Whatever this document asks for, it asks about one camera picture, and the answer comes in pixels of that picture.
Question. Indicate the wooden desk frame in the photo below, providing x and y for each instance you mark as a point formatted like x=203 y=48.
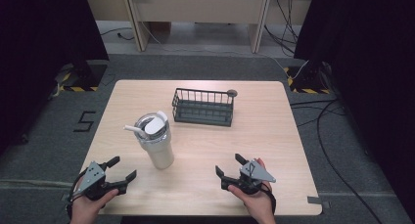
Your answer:
x=199 y=12

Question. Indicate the person's left hand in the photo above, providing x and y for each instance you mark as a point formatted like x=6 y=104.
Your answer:
x=88 y=206

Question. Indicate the black curtain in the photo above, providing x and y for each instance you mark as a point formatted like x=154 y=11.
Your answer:
x=368 y=70
x=42 y=54

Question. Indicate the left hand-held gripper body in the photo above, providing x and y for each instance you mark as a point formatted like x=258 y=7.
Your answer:
x=92 y=179

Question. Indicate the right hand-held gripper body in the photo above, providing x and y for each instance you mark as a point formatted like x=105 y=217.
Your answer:
x=250 y=177

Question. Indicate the black stand base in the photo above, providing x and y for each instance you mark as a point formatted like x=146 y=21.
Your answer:
x=81 y=77
x=306 y=79

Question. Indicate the white tumbler cup with straw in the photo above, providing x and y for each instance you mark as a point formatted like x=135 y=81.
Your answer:
x=155 y=141

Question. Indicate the person's right hand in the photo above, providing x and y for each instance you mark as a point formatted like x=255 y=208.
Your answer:
x=256 y=202

